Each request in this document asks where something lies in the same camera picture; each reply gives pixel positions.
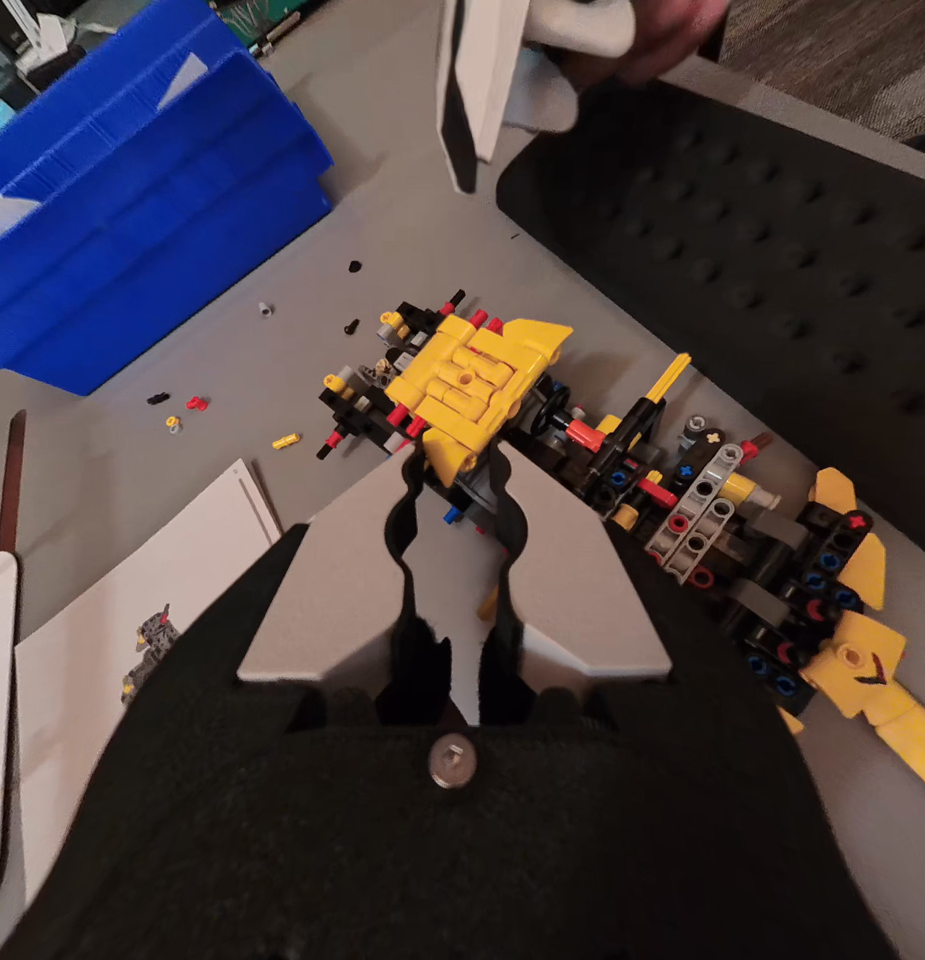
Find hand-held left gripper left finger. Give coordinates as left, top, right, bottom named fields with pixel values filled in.
left=237, top=442, right=423, bottom=691

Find scattered tiny lego bits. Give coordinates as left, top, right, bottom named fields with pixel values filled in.
left=146, top=258, right=364, bottom=453

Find black table mat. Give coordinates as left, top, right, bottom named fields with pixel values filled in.
left=494, top=78, right=925, bottom=565

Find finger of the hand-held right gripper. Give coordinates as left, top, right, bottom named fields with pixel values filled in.
left=436, top=0, right=480, bottom=196
left=461, top=0, right=533, bottom=164

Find white paper card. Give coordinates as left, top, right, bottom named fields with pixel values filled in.
left=156, top=51, right=210, bottom=112
left=0, top=192, right=42, bottom=243

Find open instruction booklet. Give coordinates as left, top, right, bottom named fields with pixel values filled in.
left=12, top=457, right=285, bottom=895

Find person's right hand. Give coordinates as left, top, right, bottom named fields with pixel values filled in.
left=556, top=0, right=735, bottom=93

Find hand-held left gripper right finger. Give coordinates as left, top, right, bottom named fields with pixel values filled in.
left=494, top=441, right=674, bottom=693

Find partly built lego car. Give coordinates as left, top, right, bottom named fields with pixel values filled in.
left=316, top=288, right=925, bottom=798

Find blue plastic bin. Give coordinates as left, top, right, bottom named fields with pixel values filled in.
left=0, top=0, right=336, bottom=397

